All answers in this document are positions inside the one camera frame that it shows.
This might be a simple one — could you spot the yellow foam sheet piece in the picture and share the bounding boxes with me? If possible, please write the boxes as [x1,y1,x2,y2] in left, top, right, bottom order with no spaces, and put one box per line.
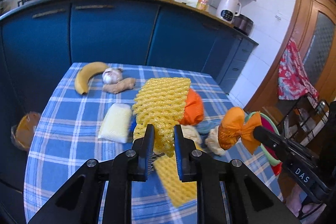
[153,155,197,207]

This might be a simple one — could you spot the cream tissue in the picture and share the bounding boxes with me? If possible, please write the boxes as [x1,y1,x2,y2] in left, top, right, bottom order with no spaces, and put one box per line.
[205,126,226,156]

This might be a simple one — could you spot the orange mesh wrapper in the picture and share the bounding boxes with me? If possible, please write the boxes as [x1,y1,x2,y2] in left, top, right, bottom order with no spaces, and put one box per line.
[218,107,262,155]

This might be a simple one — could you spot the blue plastic wrapper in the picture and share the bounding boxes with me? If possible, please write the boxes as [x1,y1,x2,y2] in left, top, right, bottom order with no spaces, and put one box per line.
[196,121,217,135]

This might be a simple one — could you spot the white tissue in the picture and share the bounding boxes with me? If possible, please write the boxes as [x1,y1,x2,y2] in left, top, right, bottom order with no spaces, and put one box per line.
[181,125,202,146]

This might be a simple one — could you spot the white foam packet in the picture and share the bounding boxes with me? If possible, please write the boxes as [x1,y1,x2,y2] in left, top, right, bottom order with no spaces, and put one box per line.
[98,103,132,143]

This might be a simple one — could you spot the yellow foam fruit net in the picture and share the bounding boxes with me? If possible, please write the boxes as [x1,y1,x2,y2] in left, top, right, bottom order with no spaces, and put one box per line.
[131,77,192,158]

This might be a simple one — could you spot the blue kitchen cabinets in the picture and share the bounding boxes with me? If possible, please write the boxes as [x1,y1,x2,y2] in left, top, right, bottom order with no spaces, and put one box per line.
[1,0,257,191]

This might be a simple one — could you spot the red bin green rim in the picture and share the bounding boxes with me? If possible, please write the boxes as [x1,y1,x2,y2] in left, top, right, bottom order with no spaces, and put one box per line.
[245,111,287,176]

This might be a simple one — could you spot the black metal rack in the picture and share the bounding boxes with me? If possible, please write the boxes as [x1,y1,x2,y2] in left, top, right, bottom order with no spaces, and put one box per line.
[276,94,329,154]

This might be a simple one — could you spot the blue plaid tablecloth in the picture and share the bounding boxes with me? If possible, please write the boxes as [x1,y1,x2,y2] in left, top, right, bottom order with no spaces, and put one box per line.
[23,63,282,223]

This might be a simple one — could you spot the brown bag on floor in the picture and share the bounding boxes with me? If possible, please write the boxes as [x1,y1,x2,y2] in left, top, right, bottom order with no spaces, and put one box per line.
[11,111,41,152]

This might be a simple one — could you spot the red floral cloth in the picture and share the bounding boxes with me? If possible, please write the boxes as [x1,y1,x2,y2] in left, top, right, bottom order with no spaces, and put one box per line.
[278,38,319,101]

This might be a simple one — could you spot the yellow banana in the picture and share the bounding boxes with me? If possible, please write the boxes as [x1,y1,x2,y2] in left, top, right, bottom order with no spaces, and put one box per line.
[75,61,109,95]

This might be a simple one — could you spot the ginger root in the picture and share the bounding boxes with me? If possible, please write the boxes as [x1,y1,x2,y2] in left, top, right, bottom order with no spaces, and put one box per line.
[102,77,136,94]

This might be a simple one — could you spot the garlic bulb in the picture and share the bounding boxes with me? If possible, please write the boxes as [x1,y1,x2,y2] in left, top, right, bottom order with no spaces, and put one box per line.
[102,68,123,85]

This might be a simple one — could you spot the wooden door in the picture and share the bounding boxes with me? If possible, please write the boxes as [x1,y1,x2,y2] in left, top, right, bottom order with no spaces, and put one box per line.
[244,0,335,118]

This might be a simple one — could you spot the black rice cooker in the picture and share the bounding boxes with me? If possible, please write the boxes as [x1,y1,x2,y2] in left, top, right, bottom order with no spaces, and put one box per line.
[232,14,253,36]

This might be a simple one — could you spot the white electric kettle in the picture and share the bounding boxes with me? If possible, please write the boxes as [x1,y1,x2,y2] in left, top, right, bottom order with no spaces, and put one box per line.
[216,0,242,23]

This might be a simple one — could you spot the orange label jar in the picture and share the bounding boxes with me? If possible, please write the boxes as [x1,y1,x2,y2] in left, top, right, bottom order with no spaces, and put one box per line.
[196,0,209,11]

